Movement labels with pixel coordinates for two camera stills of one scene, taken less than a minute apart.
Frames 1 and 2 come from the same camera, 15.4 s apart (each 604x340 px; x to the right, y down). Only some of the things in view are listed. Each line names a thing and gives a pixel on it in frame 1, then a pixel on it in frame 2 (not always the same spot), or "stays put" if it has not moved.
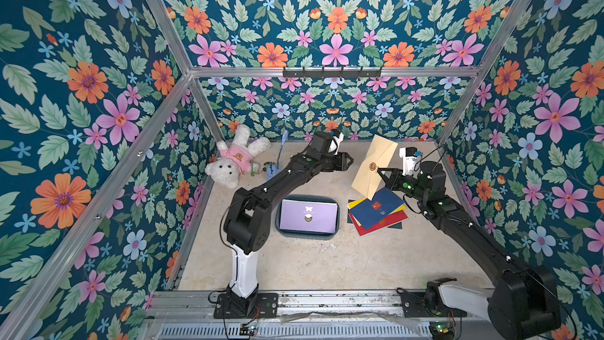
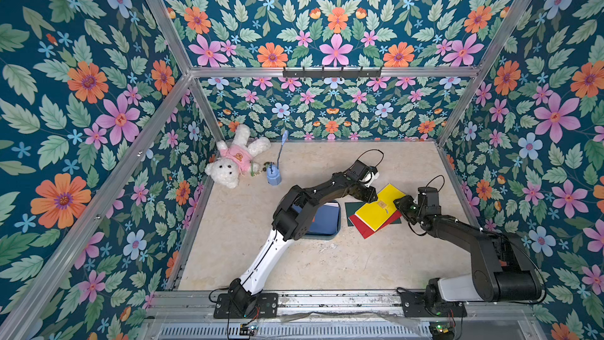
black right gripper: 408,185 → 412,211
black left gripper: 342,162 → 370,195
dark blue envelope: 370,212 → 325,220
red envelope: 389,222 stays put
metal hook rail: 332,74 stays put
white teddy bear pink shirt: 235,160 stays put
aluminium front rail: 372,315 stays put
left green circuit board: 248,330 stays put
